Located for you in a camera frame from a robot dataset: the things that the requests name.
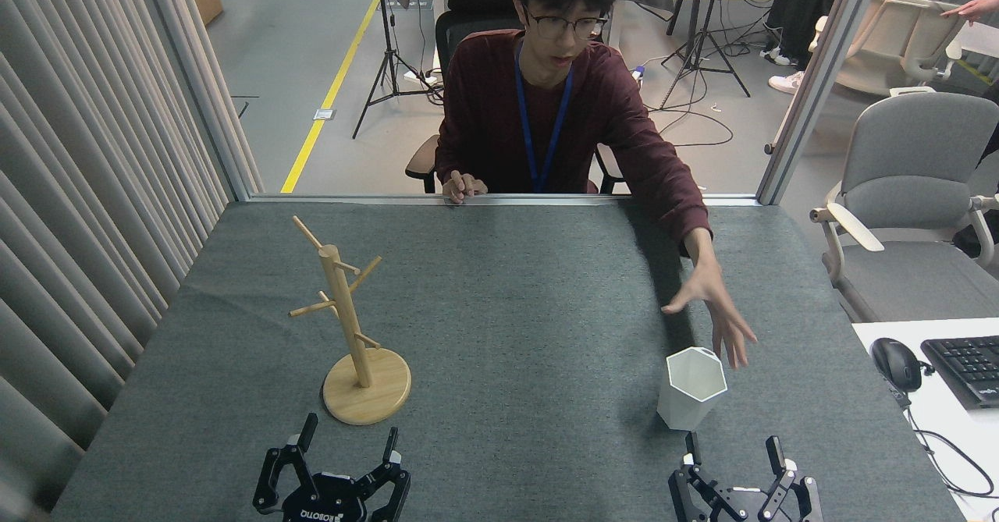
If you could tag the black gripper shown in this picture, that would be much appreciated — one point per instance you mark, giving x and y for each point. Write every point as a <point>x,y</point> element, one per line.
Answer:
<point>737,506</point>
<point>324,498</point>

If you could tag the silver frame post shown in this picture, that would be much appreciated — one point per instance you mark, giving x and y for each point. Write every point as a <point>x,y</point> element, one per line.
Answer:
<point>819,77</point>

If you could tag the seated person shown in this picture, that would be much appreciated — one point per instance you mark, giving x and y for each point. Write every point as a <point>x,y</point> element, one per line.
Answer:
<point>499,116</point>

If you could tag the bystander person's hand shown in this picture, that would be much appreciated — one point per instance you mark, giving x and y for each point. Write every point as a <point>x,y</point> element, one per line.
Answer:
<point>968,10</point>

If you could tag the floor outlet plate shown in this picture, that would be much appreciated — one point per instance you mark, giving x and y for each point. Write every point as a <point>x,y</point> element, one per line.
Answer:
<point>325,114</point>

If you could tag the grey pleated curtain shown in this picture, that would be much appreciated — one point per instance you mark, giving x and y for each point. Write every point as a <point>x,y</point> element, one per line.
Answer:
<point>78,194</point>

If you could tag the dark grey table cover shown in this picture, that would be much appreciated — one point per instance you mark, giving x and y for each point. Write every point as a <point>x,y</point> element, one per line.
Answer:
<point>507,311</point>

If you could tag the black computer mouse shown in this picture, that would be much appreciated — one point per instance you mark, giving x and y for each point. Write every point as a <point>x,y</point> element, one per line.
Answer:
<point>896,364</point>

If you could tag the wooden cup rack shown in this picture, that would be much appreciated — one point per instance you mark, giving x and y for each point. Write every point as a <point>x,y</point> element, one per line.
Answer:
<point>367,397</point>

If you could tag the seated person's right hand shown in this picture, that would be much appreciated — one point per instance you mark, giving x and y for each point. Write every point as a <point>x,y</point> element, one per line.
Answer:
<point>463,186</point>

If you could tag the white hexagonal cup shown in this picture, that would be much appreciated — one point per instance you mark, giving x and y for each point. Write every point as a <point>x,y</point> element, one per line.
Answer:
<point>687,406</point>

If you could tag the black keyboard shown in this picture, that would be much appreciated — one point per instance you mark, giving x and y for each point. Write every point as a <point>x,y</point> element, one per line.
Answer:
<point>968,370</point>

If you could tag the grey office chair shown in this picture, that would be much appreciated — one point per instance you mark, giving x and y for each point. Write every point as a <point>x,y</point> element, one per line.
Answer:
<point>909,186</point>

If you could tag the person beside grey chair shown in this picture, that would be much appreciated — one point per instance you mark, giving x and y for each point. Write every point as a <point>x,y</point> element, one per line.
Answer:
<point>990,151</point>

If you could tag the black tripod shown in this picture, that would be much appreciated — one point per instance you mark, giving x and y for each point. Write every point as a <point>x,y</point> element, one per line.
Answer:
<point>705,38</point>
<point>388,46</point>

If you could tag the seated person's left hand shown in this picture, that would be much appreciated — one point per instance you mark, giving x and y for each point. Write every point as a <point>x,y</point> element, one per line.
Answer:
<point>714,292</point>

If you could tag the black-rimmed glasses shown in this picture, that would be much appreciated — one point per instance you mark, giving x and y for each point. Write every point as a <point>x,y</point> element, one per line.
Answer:
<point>546,26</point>

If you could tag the beige armchair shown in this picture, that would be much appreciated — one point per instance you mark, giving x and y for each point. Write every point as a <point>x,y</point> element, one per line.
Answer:
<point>897,38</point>

